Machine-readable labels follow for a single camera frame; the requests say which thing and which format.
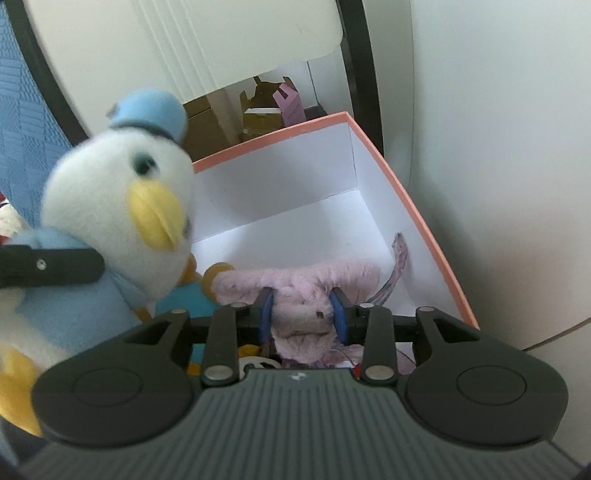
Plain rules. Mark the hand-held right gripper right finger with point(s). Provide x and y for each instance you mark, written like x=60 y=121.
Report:
x=338 y=318

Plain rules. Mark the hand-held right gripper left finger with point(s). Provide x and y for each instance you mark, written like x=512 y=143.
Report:
x=266 y=318

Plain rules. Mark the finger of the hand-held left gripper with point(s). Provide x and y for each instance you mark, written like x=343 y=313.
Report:
x=55 y=266

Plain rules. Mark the pink furry plush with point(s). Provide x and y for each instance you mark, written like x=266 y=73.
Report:
x=304 y=295

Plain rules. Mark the white and blue duck plush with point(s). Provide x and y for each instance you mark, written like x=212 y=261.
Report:
x=115 y=217

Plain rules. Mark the pink cardboard box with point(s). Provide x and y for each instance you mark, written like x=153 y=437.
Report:
x=323 y=184

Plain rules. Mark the black and white mouse plush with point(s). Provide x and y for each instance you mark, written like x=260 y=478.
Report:
x=8 y=221

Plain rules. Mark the brown bear plush blue hat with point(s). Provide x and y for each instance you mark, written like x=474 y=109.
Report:
x=194 y=304

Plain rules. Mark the blue quilted cushion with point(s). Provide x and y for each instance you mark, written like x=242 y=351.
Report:
x=27 y=129

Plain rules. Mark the brown cardboard box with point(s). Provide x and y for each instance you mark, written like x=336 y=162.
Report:
x=210 y=124

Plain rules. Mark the open tan cardboard box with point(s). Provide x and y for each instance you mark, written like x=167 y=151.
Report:
x=261 y=113

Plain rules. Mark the purple paper carton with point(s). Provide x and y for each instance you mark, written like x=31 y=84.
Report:
x=290 y=106

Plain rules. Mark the white board black edge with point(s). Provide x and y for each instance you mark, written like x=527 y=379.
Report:
x=503 y=161

